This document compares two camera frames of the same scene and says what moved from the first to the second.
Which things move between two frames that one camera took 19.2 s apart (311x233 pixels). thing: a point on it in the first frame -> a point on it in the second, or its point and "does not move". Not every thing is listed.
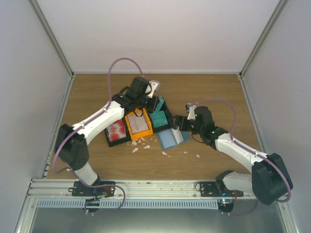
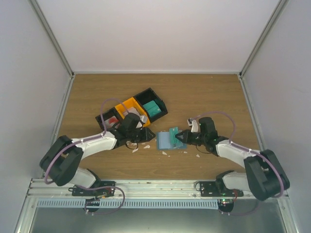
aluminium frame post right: [278, 10] does not move
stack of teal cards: [159, 117] -> [152, 108]
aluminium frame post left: [35, 7] does not move
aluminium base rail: [127, 190] does not move
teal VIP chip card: [161, 101] -> [174, 143]
